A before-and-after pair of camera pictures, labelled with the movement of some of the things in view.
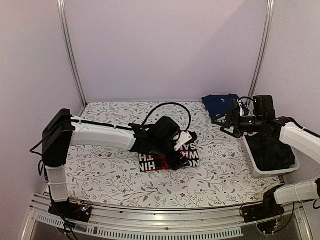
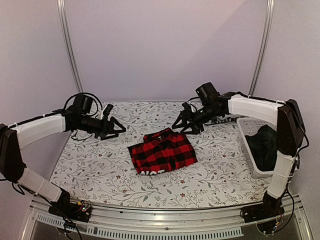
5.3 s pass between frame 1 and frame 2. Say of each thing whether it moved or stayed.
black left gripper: moved
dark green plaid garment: stayed
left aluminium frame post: stayed
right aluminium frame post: stayed
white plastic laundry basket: stayed
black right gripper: moved
